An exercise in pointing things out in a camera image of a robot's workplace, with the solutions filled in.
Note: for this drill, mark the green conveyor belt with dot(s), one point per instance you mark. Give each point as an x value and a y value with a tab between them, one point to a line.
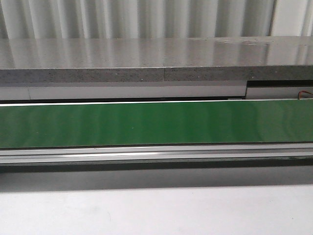
139	123

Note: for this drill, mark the white pleated curtain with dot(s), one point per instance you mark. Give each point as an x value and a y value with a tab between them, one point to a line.
41	19

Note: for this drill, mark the white conveyor back rail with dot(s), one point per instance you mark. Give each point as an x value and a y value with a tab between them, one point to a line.
159	90

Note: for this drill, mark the aluminium conveyor front rail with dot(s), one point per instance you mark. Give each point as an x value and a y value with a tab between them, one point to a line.
163	152

